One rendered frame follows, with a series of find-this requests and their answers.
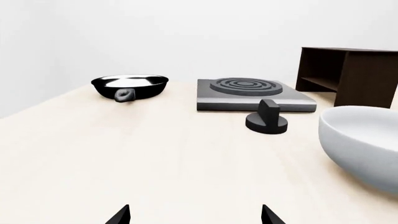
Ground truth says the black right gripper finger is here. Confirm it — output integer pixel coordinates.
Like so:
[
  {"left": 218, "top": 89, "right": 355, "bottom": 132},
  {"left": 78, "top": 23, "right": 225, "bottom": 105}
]
[{"left": 104, "top": 203, "right": 131, "bottom": 224}]

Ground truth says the grey electric stove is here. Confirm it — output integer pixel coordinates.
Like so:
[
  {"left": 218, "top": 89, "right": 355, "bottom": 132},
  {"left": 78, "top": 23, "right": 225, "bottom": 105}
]
[{"left": 197, "top": 77, "right": 318, "bottom": 113}]

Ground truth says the black stove knob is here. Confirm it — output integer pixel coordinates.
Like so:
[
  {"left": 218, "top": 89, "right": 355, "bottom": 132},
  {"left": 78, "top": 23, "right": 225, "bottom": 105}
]
[{"left": 245, "top": 98, "right": 289, "bottom": 136}]

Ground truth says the black frying pan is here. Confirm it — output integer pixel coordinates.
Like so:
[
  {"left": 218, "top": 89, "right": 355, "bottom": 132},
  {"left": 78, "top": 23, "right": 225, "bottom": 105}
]
[{"left": 91, "top": 73, "right": 170, "bottom": 104}]

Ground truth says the white bowl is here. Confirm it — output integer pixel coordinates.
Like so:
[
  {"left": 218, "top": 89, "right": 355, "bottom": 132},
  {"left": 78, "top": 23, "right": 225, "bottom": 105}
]
[{"left": 318, "top": 106, "right": 398, "bottom": 190}]

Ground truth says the dark brown wooden shelf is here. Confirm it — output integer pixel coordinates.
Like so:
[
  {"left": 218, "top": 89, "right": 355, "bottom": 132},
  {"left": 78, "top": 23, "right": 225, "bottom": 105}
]
[{"left": 295, "top": 47, "right": 398, "bottom": 109}]

